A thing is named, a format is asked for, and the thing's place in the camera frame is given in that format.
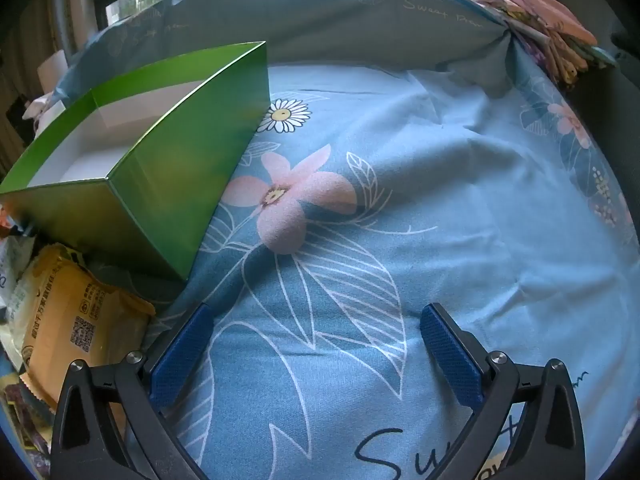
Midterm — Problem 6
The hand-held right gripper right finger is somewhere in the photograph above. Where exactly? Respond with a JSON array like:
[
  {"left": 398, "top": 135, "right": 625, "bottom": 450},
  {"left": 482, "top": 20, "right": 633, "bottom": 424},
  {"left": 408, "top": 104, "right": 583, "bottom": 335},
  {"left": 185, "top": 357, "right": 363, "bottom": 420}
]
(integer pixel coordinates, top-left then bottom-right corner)
[{"left": 420, "top": 302, "right": 587, "bottom": 480}]

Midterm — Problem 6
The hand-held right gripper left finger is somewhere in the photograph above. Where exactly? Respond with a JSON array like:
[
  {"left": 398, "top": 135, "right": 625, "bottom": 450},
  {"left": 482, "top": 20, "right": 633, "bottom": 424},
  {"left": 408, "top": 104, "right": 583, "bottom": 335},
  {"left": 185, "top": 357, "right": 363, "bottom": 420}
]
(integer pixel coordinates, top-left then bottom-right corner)
[{"left": 50, "top": 304, "right": 216, "bottom": 480}]

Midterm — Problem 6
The orange snack packet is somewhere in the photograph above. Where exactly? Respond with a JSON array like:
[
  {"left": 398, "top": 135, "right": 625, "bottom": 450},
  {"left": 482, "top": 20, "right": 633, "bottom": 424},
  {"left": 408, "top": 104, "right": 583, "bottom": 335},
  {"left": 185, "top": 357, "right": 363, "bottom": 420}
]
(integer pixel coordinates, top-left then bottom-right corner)
[{"left": 22, "top": 244, "right": 156, "bottom": 406}]

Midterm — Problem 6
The green cardboard box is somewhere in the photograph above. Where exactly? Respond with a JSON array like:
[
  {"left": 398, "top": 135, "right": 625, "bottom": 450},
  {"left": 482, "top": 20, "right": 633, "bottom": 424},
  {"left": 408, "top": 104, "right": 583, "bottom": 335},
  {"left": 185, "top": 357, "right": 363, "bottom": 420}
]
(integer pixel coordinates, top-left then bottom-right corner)
[{"left": 0, "top": 40, "right": 271, "bottom": 283}]

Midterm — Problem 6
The blue floral bedsheet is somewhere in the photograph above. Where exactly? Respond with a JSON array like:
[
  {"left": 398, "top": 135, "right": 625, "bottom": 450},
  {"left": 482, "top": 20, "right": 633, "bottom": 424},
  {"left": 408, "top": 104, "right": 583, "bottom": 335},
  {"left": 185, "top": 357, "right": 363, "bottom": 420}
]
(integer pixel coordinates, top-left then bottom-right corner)
[{"left": 0, "top": 60, "right": 640, "bottom": 480}]

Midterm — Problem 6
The dark purple snack packet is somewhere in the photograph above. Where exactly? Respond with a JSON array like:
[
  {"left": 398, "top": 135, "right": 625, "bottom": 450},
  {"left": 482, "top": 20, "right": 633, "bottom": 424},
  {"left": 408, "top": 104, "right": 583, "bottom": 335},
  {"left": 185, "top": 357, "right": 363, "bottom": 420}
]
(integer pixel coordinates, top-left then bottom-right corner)
[{"left": 0, "top": 375, "right": 53, "bottom": 476}]

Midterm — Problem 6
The cream green snack packet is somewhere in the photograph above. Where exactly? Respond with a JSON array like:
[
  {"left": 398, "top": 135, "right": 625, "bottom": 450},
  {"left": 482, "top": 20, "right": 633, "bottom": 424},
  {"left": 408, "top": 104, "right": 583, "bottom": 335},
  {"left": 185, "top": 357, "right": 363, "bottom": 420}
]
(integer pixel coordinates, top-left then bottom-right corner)
[{"left": 0, "top": 235, "right": 38, "bottom": 356}]

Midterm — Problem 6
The white paper roll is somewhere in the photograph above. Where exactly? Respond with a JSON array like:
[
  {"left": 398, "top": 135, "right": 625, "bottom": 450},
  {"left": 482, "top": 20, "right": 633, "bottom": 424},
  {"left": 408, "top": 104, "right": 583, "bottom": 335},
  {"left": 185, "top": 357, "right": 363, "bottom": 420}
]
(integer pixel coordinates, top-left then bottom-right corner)
[{"left": 37, "top": 50, "right": 68, "bottom": 96}]

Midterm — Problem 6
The beige curtain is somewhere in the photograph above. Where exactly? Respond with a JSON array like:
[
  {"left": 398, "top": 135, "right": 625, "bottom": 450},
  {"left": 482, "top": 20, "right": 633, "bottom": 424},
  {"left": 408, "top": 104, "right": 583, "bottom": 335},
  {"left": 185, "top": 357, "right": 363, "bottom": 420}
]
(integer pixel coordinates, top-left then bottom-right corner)
[{"left": 0, "top": 10, "right": 66, "bottom": 161}]

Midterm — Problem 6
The folded pink floral quilt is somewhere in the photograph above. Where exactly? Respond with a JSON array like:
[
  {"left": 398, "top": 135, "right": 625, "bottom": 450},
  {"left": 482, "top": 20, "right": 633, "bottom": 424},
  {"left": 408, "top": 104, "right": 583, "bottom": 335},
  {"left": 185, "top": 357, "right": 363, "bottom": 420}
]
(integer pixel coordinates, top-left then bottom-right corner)
[{"left": 467, "top": 0, "right": 618, "bottom": 91}]

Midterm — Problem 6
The blue floral pillow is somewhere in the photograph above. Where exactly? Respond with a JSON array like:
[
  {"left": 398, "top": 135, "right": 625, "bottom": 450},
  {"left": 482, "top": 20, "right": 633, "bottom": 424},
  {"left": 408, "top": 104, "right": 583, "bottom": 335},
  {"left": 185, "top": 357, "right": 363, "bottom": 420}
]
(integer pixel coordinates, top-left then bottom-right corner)
[{"left": 65, "top": 0, "right": 516, "bottom": 106}]

